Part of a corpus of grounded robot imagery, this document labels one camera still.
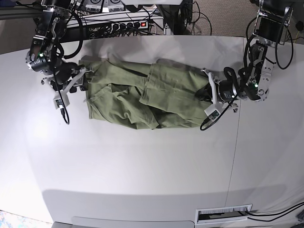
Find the table cable grommet slot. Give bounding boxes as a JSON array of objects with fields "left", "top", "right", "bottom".
[{"left": 195, "top": 204, "right": 253, "bottom": 225}]

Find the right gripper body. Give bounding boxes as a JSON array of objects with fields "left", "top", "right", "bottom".
[{"left": 51, "top": 62, "right": 77, "bottom": 85}]

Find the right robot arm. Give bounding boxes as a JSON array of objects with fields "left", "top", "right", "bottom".
[{"left": 26, "top": 0, "right": 85, "bottom": 92}]

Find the green T-shirt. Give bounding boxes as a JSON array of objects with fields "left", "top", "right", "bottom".
[{"left": 79, "top": 59, "right": 210, "bottom": 130}]

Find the black power strip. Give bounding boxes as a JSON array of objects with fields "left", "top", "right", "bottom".
[{"left": 87, "top": 20, "right": 149, "bottom": 38}]

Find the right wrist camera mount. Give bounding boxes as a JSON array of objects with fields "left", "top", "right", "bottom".
[{"left": 41, "top": 66, "right": 88, "bottom": 109}]

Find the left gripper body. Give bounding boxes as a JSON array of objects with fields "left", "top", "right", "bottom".
[{"left": 218, "top": 80, "right": 237, "bottom": 102}]

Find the black camera cable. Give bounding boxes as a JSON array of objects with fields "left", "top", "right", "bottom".
[
  {"left": 199, "top": 99, "right": 235, "bottom": 131},
  {"left": 51, "top": 68, "right": 70, "bottom": 125}
]

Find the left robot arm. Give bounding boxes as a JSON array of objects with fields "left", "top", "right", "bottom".
[{"left": 195, "top": 0, "right": 295, "bottom": 103}]

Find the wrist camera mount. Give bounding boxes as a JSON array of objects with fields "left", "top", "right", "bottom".
[
  {"left": 41, "top": 66, "right": 88, "bottom": 109},
  {"left": 202, "top": 67, "right": 240, "bottom": 122}
]

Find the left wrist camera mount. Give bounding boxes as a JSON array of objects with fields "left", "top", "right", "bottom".
[{"left": 202, "top": 67, "right": 240, "bottom": 122}]

